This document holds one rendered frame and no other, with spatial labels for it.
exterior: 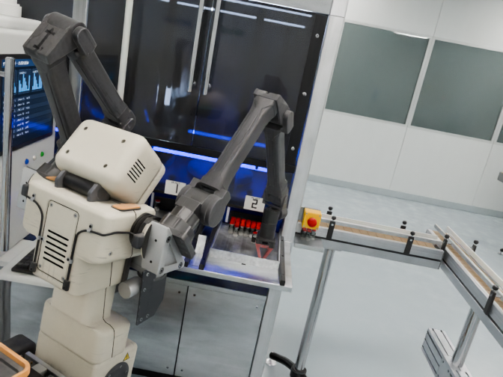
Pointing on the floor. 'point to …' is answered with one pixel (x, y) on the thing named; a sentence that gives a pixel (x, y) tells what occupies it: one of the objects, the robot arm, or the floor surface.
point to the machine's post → (302, 167)
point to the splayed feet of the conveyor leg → (284, 364)
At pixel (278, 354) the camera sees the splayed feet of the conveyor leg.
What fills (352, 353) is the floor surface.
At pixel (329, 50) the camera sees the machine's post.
